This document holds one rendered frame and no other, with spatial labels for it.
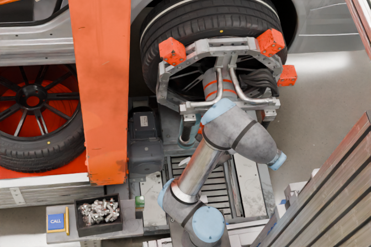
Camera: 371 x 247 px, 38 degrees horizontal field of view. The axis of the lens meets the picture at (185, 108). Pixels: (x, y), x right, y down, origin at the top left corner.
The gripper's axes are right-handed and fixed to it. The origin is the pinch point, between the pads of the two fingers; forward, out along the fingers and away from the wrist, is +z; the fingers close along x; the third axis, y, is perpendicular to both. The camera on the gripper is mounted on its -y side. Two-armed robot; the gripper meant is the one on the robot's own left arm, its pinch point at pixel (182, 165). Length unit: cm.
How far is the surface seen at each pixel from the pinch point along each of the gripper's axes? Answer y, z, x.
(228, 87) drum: -21.9, -31.8, 7.8
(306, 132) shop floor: -4, -54, 121
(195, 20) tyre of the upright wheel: -47, -34, -14
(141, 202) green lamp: 4.9, 23.5, 3.4
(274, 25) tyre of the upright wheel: -36, -62, 6
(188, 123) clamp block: -13.1, -11.3, -6.0
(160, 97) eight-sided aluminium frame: -34.0, -2.5, 10.2
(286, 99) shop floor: -29, -54, 125
